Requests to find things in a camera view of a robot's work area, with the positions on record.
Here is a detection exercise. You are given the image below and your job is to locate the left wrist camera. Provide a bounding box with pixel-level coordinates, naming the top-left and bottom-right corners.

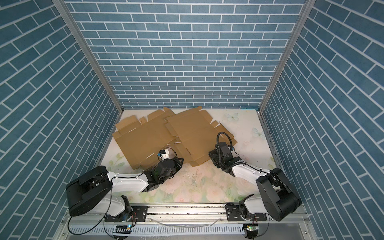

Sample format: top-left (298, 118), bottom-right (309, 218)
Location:
top-left (158, 148), bottom-right (177, 161)

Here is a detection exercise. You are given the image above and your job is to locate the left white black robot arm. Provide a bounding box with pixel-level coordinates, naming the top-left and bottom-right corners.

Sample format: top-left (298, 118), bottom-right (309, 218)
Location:
top-left (66, 157), bottom-right (184, 222)

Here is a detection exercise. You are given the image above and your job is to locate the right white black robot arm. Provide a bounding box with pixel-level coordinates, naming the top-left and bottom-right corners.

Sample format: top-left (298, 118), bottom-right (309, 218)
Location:
top-left (209, 142), bottom-right (302, 222)

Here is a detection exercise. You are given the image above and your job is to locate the green circuit board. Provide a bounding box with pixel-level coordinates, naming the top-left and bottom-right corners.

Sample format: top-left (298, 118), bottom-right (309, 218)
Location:
top-left (113, 225), bottom-right (132, 236)
top-left (243, 224), bottom-right (259, 234)

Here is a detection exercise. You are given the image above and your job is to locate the right aluminium corner post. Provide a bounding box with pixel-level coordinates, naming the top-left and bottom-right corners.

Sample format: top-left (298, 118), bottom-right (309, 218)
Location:
top-left (259, 0), bottom-right (316, 113)

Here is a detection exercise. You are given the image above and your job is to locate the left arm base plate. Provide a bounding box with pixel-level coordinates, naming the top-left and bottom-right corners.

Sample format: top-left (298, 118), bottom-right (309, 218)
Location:
top-left (105, 206), bottom-right (148, 223)

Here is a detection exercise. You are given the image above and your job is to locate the left green circuit board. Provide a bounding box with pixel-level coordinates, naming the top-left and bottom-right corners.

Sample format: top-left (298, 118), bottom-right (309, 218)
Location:
top-left (113, 225), bottom-right (132, 236)

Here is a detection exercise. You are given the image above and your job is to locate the aluminium corner post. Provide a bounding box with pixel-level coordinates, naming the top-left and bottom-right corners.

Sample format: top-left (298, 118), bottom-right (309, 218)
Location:
top-left (52, 0), bottom-right (124, 113)
top-left (259, 0), bottom-right (316, 113)

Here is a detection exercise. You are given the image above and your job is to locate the left aluminium corner post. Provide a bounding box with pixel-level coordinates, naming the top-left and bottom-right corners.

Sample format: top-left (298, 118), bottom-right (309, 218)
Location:
top-left (52, 0), bottom-right (124, 113)

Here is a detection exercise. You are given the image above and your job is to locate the aluminium mounting rail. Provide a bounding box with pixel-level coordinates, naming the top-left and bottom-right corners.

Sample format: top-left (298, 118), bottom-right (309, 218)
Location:
top-left (53, 203), bottom-right (317, 240)

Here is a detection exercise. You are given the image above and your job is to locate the cardboard box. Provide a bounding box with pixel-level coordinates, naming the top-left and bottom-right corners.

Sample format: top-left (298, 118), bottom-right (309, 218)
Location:
top-left (166, 107), bottom-right (237, 167)
top-left (113, 108), bottom-right (175, 170)

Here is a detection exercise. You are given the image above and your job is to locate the right green circuit board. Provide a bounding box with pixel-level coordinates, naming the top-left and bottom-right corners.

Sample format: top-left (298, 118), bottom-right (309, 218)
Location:
top-left (243, 224), bottom-right (259, 234)

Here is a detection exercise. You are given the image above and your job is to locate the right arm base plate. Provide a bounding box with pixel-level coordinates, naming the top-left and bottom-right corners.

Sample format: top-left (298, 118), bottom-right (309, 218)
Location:
top-left (225, 203), bottom-right (268, 222)

